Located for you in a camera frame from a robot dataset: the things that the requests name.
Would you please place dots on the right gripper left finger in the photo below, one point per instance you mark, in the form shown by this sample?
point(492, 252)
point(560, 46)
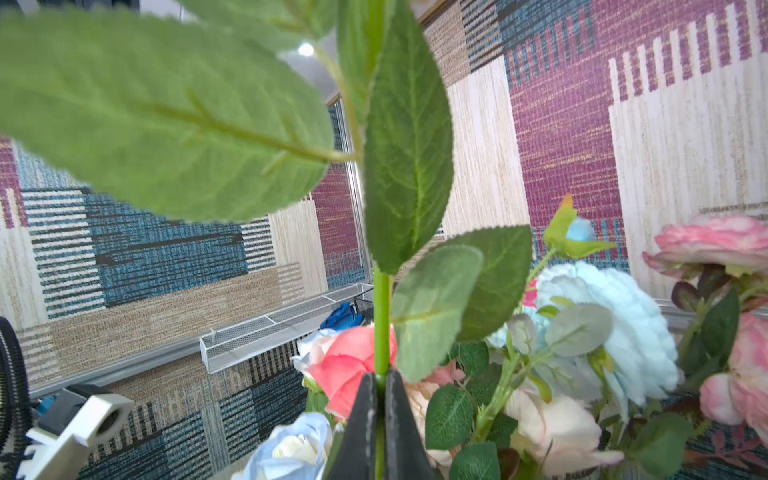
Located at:
point(356, 454)

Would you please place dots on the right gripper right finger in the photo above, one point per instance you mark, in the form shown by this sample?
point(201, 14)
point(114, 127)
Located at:
point(405, 456)

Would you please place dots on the blue rose stem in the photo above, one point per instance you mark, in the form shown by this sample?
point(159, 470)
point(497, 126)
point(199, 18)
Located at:
point(344, 317)

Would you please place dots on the peach peony stem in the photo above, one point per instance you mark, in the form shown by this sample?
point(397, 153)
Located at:
point(561, 435)

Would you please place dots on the light blue peony stem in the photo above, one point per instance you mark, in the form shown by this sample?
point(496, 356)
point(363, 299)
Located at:
point(605, 337)

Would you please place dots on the small white rose stem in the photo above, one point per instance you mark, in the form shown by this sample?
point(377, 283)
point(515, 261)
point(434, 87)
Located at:
point(240, 114)

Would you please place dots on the large pink rose stem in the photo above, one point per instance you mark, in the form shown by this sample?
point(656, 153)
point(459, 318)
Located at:
point(334, 363)

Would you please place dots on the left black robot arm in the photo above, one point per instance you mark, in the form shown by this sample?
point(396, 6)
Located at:
point(16, 410)

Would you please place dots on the white mesh wall basket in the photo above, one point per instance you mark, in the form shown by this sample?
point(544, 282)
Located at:
point(226, 347)

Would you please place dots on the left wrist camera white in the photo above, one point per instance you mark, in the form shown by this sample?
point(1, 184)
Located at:
point(80, 418)

